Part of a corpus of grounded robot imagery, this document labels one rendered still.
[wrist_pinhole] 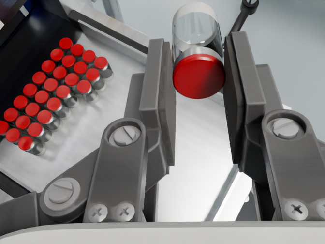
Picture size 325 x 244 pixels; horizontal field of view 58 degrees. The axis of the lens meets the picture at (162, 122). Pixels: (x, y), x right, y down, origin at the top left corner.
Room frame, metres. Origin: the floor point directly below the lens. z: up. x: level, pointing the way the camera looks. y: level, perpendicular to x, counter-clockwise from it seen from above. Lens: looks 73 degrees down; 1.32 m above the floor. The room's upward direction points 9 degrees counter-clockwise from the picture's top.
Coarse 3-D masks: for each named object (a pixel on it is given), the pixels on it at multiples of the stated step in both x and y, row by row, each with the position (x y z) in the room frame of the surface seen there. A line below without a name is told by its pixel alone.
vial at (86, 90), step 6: (78, 84) 0.20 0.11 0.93; (84, 84) 0.20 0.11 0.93; (90, 84) 0.20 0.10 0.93; (78, 90) 0.19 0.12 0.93; (84, 90) 0.19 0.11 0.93; (90, 90) 0.19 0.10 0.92; (84, 96) 0.18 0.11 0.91; (90, 96) 0.18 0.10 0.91; (96, 96) 0.19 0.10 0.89; (90, 102) 0.18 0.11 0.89
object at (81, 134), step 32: (96, 32) 0.29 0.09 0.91; (128, 64) 0.24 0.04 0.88; (64, 128) 0.15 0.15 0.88; (96, 128) 0.14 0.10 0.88; (192, 128) 0.12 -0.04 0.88; (224, 128) 0.11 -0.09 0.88; (0, 160) 0.11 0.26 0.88; (32, 160) 0.10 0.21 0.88; (64, 160) 0.10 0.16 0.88; (192, 160) 0.07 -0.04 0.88; (224, 160) 0.06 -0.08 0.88; (160, 192) 0.03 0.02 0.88; (192, 192) 0.02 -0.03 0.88; (224, 192) 0.01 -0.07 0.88
